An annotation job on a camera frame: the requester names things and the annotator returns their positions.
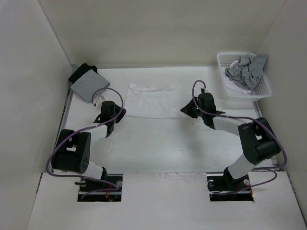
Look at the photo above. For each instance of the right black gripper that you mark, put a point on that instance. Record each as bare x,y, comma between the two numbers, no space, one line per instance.
188,110

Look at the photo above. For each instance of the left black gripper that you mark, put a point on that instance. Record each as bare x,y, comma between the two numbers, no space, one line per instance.
119,110

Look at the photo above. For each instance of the white tank top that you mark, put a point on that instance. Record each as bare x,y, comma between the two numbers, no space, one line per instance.
162,102

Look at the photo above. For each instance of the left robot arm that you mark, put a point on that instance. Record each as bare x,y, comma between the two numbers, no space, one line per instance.
74,148

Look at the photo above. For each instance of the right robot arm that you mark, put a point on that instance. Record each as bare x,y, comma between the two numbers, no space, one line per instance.
257,139

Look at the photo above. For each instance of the folded grey tank top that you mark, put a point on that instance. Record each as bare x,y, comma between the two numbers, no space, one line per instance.
87,85

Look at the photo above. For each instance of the folded black tank top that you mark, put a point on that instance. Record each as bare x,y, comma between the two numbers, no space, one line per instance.
81,70

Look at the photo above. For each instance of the grey crumpled tank top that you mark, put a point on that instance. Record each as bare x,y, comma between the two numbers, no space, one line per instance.
256,67

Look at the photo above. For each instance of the white garment in basket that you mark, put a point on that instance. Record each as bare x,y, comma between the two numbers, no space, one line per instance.
235,85

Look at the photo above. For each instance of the white plastic basket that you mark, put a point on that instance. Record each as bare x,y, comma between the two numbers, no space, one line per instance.
228,59

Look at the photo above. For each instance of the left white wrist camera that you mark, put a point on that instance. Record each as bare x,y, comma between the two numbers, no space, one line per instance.
98,101

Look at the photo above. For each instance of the left metal table rail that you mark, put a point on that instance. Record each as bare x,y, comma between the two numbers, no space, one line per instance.
62,124

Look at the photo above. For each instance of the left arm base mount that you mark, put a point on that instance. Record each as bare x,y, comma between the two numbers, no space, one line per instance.
90,191

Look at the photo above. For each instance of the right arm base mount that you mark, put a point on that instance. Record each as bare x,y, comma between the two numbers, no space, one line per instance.
223,188

